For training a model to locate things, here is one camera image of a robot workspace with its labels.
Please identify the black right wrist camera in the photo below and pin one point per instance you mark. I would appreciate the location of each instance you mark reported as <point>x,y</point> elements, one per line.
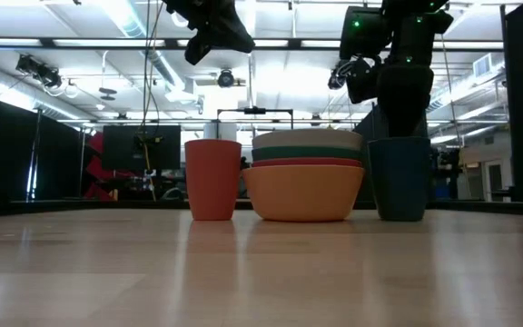
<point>359,84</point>

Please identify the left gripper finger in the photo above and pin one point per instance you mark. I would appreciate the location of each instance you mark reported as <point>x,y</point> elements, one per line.
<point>236,38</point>

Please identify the black camera gantry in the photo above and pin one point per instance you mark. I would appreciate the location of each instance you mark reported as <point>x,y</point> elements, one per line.
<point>254,110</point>

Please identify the white plastic bowl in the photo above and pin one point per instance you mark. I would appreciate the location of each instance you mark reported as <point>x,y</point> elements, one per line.
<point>307,138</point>

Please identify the white pillar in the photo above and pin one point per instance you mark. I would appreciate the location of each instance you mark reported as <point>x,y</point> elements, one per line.
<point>220,131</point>

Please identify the dark blue plastic cup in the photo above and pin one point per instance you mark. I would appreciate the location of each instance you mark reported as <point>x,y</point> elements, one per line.
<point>400,181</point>

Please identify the white wall vent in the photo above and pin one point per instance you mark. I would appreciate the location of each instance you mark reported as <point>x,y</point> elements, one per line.
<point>482,66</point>

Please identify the black ceiling-mounted device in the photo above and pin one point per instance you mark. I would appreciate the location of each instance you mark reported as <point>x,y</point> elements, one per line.
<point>39,70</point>
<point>225,78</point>

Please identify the black aluminium table frame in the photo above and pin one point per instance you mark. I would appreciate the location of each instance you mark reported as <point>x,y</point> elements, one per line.
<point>62,206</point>

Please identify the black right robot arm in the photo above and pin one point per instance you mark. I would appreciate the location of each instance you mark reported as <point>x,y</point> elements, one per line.
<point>366,32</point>

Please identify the yellow-orange plastic bowl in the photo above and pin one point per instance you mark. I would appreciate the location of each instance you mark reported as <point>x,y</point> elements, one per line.
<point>302,193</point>

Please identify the orange plastic cup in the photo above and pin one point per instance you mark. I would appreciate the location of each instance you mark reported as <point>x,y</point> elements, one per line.
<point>212,181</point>

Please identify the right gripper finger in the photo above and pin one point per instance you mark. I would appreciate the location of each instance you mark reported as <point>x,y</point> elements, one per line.
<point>404,122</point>

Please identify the teal plastic bowl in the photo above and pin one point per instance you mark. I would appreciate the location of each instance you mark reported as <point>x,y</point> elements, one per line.
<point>307,153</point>

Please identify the red plastic bowl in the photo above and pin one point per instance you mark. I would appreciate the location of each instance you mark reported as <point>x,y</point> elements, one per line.
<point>307,162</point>

